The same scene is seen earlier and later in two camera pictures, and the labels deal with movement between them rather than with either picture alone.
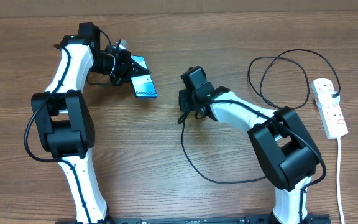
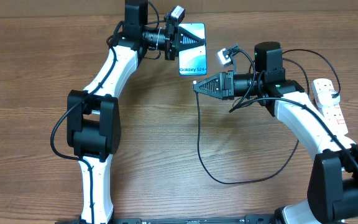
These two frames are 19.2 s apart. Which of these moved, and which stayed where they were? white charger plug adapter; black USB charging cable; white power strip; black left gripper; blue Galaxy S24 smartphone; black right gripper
Moved: black right gripper; blue Galaxy S24 smartphone; black left gripper; black USB charging cable
Stayed: white power strip; white charger plug adapter
